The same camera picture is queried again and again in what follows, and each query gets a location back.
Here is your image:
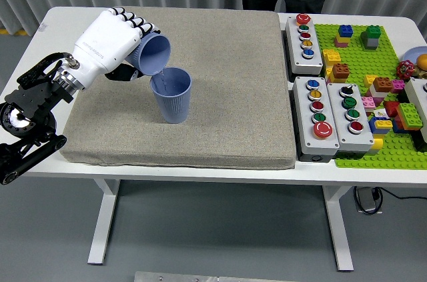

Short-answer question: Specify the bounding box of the large lime green toy brick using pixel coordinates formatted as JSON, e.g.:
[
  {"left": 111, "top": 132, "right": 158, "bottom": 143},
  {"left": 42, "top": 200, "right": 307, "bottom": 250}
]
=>
[{"left": 396, "top": 102, "right": 423, "bottom": 129}]

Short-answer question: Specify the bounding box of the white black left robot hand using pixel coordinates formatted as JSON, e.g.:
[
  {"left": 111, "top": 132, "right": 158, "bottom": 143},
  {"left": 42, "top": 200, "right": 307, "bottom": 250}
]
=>
[{"left": 71, "top": 6, "right": 161, "bottom": 89}]

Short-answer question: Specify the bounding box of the white table leg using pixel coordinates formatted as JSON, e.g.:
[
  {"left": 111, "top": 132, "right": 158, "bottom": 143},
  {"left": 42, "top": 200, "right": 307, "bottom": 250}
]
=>
[
  {"left": 322, "top": 184, "right": 354, "bottom": 271},
  {"left": 87, "top": 178, "right": 121, "bottom": 266}
]

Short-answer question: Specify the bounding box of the red toy brick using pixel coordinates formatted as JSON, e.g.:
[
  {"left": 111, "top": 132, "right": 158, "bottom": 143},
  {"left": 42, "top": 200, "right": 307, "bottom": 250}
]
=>
[{"left": 383, "top": 101, "right": 400, "bottom": 118}]

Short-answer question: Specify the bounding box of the orange toy bun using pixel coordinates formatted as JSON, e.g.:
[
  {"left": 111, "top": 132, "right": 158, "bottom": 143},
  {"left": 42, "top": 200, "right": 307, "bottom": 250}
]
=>
[{"left": 415, "top": 54, "right": 427, "bottom": 79}]

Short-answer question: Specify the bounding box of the blue toy brick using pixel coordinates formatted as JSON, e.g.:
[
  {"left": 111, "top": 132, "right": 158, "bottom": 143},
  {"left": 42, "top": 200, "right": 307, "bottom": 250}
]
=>
[
  {"left": 368, "top": 117, "right": 384, "bottom": 135},
  {"left": 392, "top": 118, "right": 413, "bottom": 135},
  {"left": 337, "top": 24, "right": 354, "bottom": 39}
]

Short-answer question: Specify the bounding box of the lavender plate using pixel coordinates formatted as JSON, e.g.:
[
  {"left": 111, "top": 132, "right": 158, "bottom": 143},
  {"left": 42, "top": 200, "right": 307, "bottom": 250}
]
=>
[{"left": 399, "top": 46, "right": 427, "bottom": 71}]

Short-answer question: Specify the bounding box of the grey-brown fabric mat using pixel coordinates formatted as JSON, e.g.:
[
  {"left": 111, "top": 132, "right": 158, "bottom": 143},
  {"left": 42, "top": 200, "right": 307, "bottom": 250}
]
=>
[{"left": 59, "top": 5, "right": 298, "bottom": 170}]

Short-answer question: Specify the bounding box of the four-control grey switch box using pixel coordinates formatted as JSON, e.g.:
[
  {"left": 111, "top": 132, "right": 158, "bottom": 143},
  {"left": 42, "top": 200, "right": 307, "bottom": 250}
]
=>
[{"left": 326, "top": 82, "right": 374, "bottom": 159}]

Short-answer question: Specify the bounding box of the blue ribbed plastic cup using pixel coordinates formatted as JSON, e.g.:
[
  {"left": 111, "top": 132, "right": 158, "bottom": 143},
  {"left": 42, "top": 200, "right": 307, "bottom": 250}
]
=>
[
  {"left": 125, "top": 33, "right": 172, "bottom": 77},
  {"left": 149, "top": 67, "right": 192, "bottom": 125}
]

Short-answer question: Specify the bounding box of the brown toy brick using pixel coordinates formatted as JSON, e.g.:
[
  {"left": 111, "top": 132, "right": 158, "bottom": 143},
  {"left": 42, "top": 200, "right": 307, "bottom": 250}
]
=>
[
  {"left": 372, "top": 77, "right": 394, "bottom": 93},
  {"left": 332, "top": 63, "right": 350, "bottom": 81}
]

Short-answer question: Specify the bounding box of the lime green brick baseplate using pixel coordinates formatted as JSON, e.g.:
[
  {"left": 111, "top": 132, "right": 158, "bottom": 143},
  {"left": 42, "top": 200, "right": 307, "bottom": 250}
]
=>
[{"left": 313, "top": 23, "right": 427, "bottom": 170}]

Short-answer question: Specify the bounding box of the white toy brick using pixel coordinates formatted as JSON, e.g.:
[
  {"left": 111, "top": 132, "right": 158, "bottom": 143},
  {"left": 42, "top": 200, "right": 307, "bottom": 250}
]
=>
[{"left": 368, "top": 87, "right": 390, "bottom": 98}]

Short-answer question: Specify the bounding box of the black power cable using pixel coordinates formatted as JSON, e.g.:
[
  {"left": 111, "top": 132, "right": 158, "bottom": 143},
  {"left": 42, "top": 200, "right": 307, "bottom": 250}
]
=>
[{"left": 376, "top": 187, "right": 427, "bottom": 201}]

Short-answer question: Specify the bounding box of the red toy valve wheel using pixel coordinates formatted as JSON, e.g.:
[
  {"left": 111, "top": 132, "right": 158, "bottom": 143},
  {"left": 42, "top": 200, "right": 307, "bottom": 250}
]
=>
[{"left": 396, "top": 60, "right": 416, "bottom": 81}]

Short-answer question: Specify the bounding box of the grey power adapter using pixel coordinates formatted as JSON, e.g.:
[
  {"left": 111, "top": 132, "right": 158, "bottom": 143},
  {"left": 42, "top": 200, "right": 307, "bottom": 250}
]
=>
[{"left": 354, "top": 187, "right": 383, "bottom": 215}]

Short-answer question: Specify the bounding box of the dark green toy brick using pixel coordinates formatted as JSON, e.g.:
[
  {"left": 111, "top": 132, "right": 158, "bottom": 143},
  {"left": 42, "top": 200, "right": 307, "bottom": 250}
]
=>
[{"left": 360, "top": 25, "right": 382, "bottom": 41}]

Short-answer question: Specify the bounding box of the five-button grey control box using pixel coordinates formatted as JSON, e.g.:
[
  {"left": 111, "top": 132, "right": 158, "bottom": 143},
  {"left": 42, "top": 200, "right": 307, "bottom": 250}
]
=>
[
  {"left": 282, "top": 13, "right": 324, "bottom": 76},
  {"left": 292, "top": 76, "right": 340, "bottom": 163}
]

